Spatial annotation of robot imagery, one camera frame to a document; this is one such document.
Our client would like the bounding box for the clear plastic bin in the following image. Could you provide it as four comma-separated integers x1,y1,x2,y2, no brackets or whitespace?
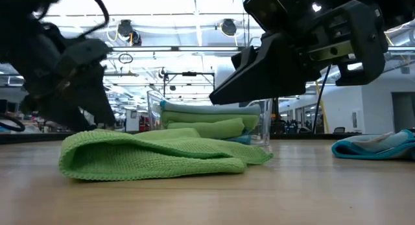
146,89,274,148

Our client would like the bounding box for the dark wall window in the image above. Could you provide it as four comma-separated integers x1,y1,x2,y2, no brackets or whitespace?
390,91,415,132

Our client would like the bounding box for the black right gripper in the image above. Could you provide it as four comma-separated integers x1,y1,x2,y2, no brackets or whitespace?
209,0,390,106

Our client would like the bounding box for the ceiling cable reel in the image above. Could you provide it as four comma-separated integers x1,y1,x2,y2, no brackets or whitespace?
220,18,238,37
116,19,143,47

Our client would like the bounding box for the black background frame stand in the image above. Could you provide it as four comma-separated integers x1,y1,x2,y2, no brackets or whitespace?
163,71,216,97

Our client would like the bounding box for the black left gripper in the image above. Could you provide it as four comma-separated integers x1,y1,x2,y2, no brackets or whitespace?
0,0,117,132

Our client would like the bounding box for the light blue microfiber towel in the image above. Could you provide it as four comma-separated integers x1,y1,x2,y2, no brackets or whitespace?
331,129,415,161
159,100,262,116
225,134,252,146

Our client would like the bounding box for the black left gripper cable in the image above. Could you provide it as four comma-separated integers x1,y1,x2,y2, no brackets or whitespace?
77,0,110,38

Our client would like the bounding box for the black looped cable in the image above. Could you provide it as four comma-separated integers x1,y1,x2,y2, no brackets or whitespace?
0,113,26,133

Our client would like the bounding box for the green microfiber towel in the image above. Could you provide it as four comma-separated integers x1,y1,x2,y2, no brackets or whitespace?
58,127,274,182
161,110,260,131
167,117,246,140

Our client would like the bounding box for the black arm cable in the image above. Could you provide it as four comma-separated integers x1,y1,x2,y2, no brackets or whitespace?
311,64,333,134

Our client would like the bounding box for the white square column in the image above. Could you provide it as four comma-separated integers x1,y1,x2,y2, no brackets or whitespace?
214,64,241,109

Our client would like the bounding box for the yellow hanging cable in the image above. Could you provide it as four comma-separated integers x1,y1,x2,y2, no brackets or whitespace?
314,82,330,134

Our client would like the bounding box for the overhead LED light bar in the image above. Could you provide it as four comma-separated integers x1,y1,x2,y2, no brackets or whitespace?
108,45,415,54

